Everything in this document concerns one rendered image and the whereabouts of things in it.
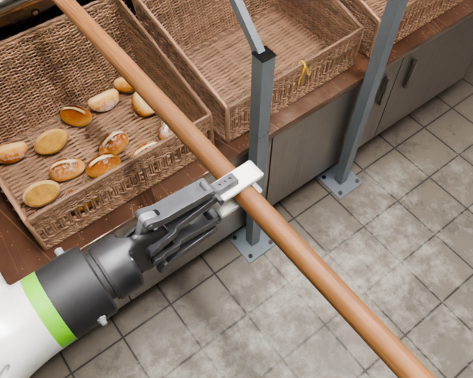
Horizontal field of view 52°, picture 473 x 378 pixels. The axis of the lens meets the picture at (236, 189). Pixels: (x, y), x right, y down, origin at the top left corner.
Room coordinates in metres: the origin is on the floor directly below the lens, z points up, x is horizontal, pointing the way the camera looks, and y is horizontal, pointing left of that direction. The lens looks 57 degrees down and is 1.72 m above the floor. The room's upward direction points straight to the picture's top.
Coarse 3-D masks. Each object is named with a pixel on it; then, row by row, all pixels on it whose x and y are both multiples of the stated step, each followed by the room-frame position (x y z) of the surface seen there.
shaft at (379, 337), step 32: (64, 0) 0.72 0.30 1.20; (96, 32) 0.64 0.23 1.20; (128, 64) 0.57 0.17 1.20; (160, 96) 0.50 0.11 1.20; (192, 128) 0.44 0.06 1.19; (224, 160) 0.39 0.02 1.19; (256, 192) 0.34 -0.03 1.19; (288, 224) 0.29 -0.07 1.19; (288, 256) 0.25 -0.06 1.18; (320, 256) 0.25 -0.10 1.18; (320, 288) 0.21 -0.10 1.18; (352, 320) 0.17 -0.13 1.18; (384, 352) 0.14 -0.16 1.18
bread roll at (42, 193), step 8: (32, 184) 0.71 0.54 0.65; (40, 184) 0.71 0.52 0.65; (48, 184) 0.71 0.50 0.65; (56, 184) 0.72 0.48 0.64; (24, 192) 0.69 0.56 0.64; (32, 192) 0.69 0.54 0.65; (40, 192) 0.69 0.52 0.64; (48, 192) 0.70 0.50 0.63; (56, 192) 0.70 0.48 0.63; (24, 200) 0.67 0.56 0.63; (32, 200) 0.67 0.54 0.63; (40, 200) 0.68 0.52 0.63; (48, 200) 0.68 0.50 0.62
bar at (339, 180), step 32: (0, 0) 0.77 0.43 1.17; (32, 0) 0.80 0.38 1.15; (256, 32) 0.91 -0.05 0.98; (384, 32) 1.15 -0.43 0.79; (256, 64) 0.86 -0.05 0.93; (384, 64) 1.16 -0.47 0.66; (256, 96) 0.86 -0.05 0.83; (256, 128) 0.85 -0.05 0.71; (352, 128) 1.16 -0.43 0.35; (256, 160) 0.85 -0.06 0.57; (352, 160) 1.16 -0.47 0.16; (256, 224) 0.86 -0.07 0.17; (256, 256) 0.80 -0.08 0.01
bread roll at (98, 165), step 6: (96, 156) 0.81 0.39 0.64; (102, 156) 0.81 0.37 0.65; (108, 156) 0.81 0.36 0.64; (114, 156) 0.82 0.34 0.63; (90, 162) 0.79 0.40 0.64; (96, 162) 0.79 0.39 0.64; (102, 162) 0.79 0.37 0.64; (108, 162) 0.79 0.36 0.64; (114, 162) 0.80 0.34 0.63; (120, 162) 0.82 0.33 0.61; (90, 168) 0.78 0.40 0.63; (96, 168) 0.78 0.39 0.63; (102, 168) 0.78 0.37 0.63; (108, 168) 0.78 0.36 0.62; (90, 174) 0.77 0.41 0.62; (96, 174) 0.77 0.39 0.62; (102, 174) 0.77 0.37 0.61
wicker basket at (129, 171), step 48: (96, 0) 1.21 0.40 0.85; (0, 48) 1.02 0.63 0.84; (48, 48) 1.08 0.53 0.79; (144, 48) 1.14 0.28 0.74; (0, 96) 0.96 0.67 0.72; (48, 96) 1.02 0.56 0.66; (192, 96) 0.94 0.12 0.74; (0, 144) 0.89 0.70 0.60; (96, 144) 0.89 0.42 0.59; (96, 192) 0.66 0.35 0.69; (48, 240) 0.56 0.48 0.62
